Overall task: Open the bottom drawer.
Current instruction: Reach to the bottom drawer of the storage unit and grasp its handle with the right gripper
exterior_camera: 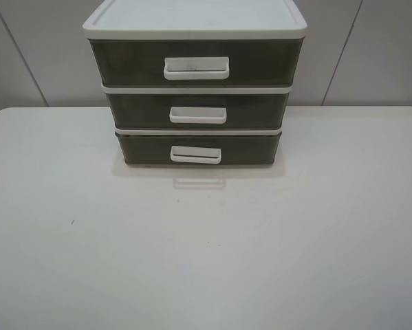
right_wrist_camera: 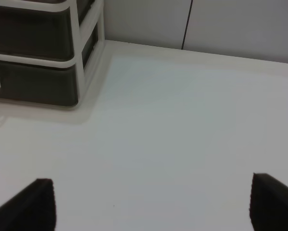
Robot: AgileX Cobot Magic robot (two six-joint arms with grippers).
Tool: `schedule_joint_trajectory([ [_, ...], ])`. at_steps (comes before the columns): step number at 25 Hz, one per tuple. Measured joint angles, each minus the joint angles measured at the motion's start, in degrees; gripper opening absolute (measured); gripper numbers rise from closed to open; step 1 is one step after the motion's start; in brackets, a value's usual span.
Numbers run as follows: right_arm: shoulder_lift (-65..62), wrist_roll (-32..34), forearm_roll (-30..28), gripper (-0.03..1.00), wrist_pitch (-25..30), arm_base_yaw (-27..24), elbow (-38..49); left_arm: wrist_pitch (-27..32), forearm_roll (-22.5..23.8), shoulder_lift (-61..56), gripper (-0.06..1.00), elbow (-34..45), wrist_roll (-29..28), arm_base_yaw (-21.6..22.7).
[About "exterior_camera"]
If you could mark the white plastic drawer cabinet frame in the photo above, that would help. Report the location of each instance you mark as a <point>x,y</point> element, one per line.
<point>195,21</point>

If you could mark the dark translucent drawer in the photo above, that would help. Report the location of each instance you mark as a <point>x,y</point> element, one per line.
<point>219,150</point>
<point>252,63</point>
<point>224,111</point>

